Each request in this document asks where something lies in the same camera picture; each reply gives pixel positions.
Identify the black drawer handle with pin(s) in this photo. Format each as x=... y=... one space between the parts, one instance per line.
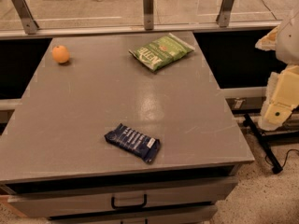
x=129 y=203

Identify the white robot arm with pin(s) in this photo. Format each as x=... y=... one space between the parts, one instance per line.
x=282 y=90

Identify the metal railing base bar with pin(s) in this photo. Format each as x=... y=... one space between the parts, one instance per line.
x=158 y=28

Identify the dark blue snack bag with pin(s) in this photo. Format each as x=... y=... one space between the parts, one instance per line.
x=144 y=147

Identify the lower grey drawer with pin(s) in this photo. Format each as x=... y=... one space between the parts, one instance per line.
x=172 y=215

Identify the orange fruit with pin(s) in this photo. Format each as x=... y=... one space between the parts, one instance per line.
x=60 y=54

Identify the right metal railing bracket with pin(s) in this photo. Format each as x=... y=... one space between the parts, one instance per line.
x=223 y=18

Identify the grey drawer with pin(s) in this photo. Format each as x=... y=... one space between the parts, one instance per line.
x=87 y=201
x=172 y=215

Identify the black stand leg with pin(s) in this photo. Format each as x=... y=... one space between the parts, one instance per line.
x=277 y=168

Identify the green jalapeno chip bag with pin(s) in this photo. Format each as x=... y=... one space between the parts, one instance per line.
x=161 y=52

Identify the left metal railing bracket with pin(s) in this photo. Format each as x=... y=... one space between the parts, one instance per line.
x=29 y=24

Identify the upper grey drawer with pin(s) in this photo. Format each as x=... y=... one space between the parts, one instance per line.
x=87 y=201

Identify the middle metal railing bracket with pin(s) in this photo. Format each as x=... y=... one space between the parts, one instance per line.
x=148 y=7

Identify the metal railing bracket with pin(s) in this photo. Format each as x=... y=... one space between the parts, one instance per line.
x=223 y=18
x=148 y=7
x=29 y=24

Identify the grey cabinet with drawers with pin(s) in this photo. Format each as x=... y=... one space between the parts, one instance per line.
x=55 y=140

